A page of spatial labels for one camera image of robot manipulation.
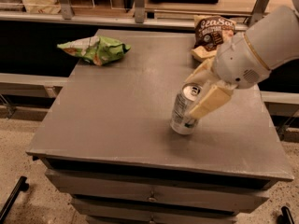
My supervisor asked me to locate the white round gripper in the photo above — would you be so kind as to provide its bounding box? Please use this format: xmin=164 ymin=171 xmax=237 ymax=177
xmin=185 ymin=33 xmax=271 ymax=119

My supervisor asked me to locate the silver 7up soda can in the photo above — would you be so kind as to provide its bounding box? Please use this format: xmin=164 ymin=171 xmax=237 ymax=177
xmin=170 ymin=83 xmax=201 ymax=135

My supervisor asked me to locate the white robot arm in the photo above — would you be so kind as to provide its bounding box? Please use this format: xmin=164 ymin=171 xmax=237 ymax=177
xmin=185 ymin=0 xmax=299 ymax=119

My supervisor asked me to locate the brown yellow chip bag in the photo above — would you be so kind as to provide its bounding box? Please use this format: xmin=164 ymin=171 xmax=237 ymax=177
xmin=191 ymin=15 xmax=236 ymax=62

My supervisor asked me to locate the green rice chip bag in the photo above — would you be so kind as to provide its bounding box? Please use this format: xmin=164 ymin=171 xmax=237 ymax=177
xmin=57 ymin=35 xmax=131 ymax=66

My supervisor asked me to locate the upper grey drawer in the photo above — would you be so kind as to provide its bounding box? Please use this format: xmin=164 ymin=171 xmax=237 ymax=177
xmin=45 ymin=169 xmax=268 ymax=213

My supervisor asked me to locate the grey drawer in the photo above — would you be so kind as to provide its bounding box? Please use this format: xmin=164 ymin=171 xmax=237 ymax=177
xmin=72 ymin=199 xmax=236 ymax=224
xmin=45 ymin=169 xmax=268 ymax=213

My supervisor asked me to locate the grey drawer cabinet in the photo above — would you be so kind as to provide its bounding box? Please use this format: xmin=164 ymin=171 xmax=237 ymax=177
xmin=28 ymin=30 xmax=293 ymax=217

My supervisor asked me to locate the black bar right floor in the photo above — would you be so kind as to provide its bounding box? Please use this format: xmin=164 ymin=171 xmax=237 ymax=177
xmin=277 ymin=206 xmax=295 ymax=224

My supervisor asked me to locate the black bar floor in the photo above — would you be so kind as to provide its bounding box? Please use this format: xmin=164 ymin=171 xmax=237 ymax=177
xmin=277 ymin=206 xmax=295 ymax=224
xmin=0 ymin=176 xmax=29 ymax=224

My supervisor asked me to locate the lower grey drawer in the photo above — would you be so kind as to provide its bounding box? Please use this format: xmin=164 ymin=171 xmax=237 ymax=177
xmin=72 ymin=199 xmax=236 ymax=224

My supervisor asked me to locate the grey bench left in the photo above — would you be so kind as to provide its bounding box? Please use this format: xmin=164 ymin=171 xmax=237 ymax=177
xmin=0 ymin=73 xmax=67 ymax=98

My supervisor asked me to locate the black bar left floor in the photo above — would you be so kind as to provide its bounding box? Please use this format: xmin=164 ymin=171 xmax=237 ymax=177
xmin=0 ymin=176 xmax=29 ymax=224

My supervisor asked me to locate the metal rail with brackets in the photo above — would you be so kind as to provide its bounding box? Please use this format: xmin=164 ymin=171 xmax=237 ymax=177
xmin=0 ymin=0 xmax=270 ymax=31

